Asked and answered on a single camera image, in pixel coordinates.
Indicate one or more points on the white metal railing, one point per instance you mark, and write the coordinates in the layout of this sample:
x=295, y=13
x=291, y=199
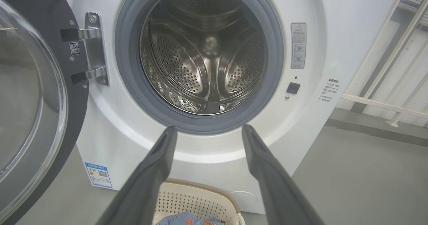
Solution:
x=367, y=100

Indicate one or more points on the black door latch socket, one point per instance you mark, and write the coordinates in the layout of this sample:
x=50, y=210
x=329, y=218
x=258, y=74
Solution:
x=293, y=88

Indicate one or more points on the white front-load washing machine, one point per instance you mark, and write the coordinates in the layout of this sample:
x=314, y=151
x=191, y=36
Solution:
x=301, y=134

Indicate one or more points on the blue energy label sticker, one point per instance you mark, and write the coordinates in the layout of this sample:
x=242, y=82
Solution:
x=98, y=175

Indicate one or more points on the round white filter cover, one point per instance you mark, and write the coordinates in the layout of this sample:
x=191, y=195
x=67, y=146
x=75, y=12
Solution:
x=244, y=200

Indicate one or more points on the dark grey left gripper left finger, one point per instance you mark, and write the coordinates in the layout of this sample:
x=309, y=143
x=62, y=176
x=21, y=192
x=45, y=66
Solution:
x=147, y=185

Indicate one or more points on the black round glass washer door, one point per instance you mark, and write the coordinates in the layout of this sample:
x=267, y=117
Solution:
x=33, y=101

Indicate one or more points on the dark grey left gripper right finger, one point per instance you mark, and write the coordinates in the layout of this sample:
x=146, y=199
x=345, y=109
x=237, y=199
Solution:
x=274, y=185

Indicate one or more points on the grey warning sticker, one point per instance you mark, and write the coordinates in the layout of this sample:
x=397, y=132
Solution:
x=298, y=44

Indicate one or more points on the blue orange-print garment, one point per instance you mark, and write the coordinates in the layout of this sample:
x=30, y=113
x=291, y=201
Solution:
x=187, y=220

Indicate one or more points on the grey rubber door gasket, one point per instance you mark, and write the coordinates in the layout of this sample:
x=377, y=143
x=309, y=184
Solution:
x=128, y=68

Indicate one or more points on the chrome door hinge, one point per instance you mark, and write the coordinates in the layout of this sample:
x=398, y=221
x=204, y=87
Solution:
x=95, y=51

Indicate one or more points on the printed text notice label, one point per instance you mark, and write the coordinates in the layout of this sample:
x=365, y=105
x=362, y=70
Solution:
x=329, y=90

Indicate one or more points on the stainless steel washer drum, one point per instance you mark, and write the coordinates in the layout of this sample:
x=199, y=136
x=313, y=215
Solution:
x=200, y=51

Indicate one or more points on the cream perforated laundry basket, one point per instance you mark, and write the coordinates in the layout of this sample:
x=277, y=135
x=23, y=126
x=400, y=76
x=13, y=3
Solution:
x=200, y=198

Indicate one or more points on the small QR code sticker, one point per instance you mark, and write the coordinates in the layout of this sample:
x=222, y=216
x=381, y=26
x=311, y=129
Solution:
x=74, y=48

